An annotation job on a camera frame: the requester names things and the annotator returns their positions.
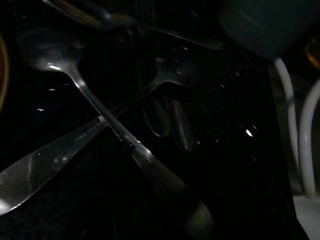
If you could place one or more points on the small metal spoon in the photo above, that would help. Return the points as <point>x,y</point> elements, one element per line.
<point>175,72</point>

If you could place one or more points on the metal fork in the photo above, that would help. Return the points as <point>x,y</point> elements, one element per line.
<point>105,21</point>

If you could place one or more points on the large metal spoon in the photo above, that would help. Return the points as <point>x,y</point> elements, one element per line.
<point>50,57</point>

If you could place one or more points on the amber oil bottle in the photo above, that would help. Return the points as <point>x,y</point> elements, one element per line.
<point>313,53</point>

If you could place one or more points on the white bowl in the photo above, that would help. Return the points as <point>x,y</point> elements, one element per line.
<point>308,220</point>

